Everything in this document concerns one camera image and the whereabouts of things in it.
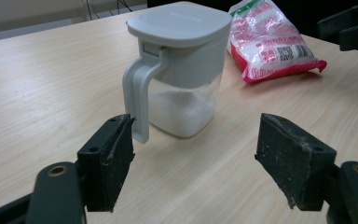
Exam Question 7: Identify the black hanging cables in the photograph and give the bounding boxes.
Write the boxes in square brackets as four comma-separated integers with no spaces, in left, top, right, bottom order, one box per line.
[85,0,133,17]

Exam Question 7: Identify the pink white plastic bag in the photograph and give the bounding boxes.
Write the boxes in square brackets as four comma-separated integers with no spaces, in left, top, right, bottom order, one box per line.
[227,0,328,84]

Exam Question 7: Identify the clear jar with grey lid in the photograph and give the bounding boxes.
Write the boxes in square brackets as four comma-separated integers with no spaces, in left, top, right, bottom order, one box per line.
[122,2,233,144]

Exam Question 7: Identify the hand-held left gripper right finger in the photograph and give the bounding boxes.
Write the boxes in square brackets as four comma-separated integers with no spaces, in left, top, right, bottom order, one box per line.
[255,113,337,212]

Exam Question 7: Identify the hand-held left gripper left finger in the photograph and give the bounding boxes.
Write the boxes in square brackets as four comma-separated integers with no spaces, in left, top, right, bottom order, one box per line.
[76,113,136,214]

